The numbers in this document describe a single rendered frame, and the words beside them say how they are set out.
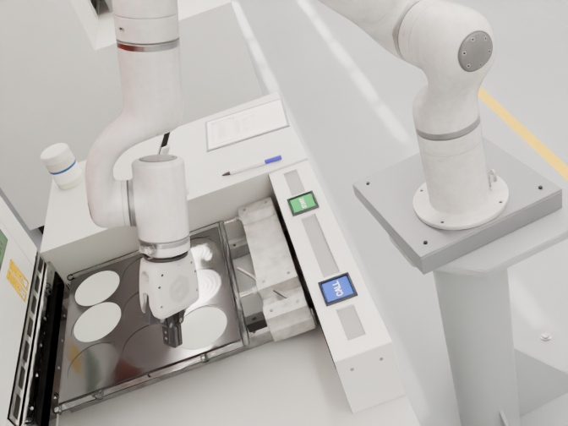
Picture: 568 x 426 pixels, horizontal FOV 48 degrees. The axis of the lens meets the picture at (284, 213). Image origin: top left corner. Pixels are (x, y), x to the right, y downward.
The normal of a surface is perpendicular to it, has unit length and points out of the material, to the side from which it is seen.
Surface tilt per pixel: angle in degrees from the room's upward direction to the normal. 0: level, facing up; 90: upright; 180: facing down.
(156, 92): 88
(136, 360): 0
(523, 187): 2
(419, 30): 49
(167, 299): 87
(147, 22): 85
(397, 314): 0
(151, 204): 71
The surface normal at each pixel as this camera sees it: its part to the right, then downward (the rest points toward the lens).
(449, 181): -0.33, 0.63
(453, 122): 0.10, 0.60
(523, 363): 0.33, 0.51
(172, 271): 0.77, 0.14
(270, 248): -0.27, -0.75
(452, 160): -0.14, 0.62
